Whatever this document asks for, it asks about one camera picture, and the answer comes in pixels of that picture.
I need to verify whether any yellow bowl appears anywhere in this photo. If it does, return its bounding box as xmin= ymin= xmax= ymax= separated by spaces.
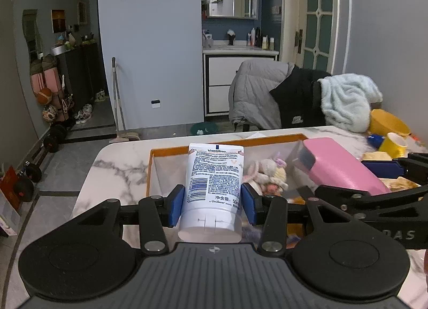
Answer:
xmin=369 ymin=109 xmax=411 ymax=137

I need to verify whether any pink case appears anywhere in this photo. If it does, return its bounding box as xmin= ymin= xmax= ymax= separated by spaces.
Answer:
xmin=288 ymin=138 xmax=392 ymax=196

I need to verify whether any small blue object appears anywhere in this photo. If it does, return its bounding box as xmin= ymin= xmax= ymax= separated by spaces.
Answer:
xmin=367 ymin=134 xmax=385 ymax=149

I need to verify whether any yellow and white knitted plush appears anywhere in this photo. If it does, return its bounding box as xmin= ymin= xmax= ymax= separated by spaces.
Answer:
xmin=243 ymin=152 xmax=290 ymax=196

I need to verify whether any black jacket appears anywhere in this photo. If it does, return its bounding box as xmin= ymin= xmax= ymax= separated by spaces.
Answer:
xmin=269 ymin=65 xmax=332 ymax=129

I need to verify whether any white door with glass panes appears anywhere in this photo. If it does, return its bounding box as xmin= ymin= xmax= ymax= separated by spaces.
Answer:
xmin=282 ymin=0 xmax=346 ymax=75

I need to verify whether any white lotion tube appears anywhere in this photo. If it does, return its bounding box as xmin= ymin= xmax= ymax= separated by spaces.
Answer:
xmin=177 ymin=143 xmax=245 ymax=243

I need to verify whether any white vanity cabinet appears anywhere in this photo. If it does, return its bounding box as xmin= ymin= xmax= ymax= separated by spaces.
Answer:
xmin=202 ymin=45 xmax=280 ymax=117

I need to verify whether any light blue fleece blanket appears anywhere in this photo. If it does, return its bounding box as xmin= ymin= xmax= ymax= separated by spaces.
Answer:
xmin=318 ymin=73 xmax=384 ymax=133

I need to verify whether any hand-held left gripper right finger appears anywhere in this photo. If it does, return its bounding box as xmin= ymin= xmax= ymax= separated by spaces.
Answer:
xmin=241 ymin=182 xmax=350 ymax=253

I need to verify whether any pair of sneakers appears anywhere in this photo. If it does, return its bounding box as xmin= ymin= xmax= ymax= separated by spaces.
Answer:
xmin=75 ymin=104 xmax=93 ymax=124

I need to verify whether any flatbread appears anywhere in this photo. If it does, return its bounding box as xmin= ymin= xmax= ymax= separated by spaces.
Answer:
xmin=381 ymin=177 xmax=422 ymax=192

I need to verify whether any yellow cup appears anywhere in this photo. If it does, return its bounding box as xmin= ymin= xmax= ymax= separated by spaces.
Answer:
xmin=378 ymin=132 xmax=409 ymax=160

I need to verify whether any orange basketball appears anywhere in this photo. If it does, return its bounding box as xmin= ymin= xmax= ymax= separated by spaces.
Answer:
xmin=37 ymin=87 xmax=53 ymax=106

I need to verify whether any red and white box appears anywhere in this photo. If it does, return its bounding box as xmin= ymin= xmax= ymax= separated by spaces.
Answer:
xmin=0 ymin=165 xmax=21 ymax=236

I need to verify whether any orange cardboard box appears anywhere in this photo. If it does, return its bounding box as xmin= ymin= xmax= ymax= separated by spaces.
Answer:
xmin=146 ymin=133 xmax=322 ymax=247

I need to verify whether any grey padded jacket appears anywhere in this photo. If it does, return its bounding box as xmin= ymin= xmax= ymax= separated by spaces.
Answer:
xmin=229 ymin=60 xmax=295 ymax=129

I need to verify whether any black hallway cabinet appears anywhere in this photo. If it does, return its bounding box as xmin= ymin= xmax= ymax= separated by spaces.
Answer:
xmin=55 ymin=41 xmax=108 ymax=119

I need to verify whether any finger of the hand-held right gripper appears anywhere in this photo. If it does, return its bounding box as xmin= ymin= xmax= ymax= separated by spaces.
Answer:
xmin=314 ymin=186 xmax=428 ymax=220
xmin=362 ymin=153 xmax=428 ymax=186

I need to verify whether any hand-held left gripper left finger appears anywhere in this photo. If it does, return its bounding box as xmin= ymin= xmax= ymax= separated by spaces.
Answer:
xmin=72 ymin=185 xmax=185 ymax=253

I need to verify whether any row of toiletry bottles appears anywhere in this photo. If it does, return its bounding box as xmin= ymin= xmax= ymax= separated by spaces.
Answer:
xmin=247 ymin=26 xmax=276 ymax=50

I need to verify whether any green basin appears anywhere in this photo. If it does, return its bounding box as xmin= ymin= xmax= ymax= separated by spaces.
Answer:
xmin=189 ymin=122 xmax=219 ymax=136

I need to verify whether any pink bag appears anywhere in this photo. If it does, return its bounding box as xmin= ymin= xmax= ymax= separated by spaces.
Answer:
xmin=30 ymin=67 xmax=64 ymax=96

